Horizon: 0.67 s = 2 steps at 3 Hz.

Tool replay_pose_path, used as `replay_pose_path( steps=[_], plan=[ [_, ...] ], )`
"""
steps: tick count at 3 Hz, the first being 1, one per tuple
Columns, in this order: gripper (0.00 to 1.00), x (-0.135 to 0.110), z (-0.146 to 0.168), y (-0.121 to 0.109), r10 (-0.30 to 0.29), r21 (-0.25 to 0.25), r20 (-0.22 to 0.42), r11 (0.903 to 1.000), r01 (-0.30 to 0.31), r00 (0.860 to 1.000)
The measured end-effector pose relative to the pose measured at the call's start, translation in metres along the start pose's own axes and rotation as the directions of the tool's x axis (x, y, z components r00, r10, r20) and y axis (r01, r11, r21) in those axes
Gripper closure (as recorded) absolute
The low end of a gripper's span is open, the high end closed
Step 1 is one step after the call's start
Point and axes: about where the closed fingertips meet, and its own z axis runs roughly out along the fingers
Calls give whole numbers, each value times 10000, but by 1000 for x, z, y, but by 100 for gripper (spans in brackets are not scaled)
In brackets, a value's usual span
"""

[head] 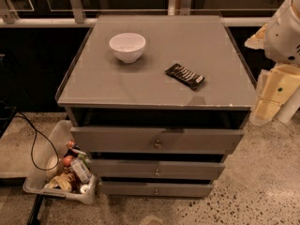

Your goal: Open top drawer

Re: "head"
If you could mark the grey top drawer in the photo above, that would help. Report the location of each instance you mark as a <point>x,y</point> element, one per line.
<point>157,140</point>

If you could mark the grey drawer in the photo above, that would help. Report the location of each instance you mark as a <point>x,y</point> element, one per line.
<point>156,169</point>
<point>155,189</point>
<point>157,140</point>

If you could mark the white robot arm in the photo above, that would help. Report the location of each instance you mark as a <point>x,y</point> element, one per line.
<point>281,43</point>

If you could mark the grey drawer cabinet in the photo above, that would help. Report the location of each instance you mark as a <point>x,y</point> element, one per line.
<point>100,90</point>

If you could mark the grey middle drawer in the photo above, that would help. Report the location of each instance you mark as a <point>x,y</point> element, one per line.
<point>156,169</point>

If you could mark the grey bottom drawer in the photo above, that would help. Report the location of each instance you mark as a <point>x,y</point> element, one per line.
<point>155,189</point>

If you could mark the black snack bar wrapper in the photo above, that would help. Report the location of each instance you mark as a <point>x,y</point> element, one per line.
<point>185,76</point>

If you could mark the metal railing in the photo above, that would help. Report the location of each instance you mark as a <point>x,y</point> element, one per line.
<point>59,13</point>

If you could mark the white ceramic bowl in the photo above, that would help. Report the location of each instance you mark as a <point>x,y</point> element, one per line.
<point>127,47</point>

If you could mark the silver drink can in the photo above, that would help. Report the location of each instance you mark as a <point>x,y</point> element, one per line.
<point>81,170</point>

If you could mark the red apple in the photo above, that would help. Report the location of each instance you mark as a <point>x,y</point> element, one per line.
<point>67,160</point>

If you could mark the yellow crumpled bag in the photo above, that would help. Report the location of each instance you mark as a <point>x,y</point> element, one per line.
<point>65,181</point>

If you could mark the clear plastic bin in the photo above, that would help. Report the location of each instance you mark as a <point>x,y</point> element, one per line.
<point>48,157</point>

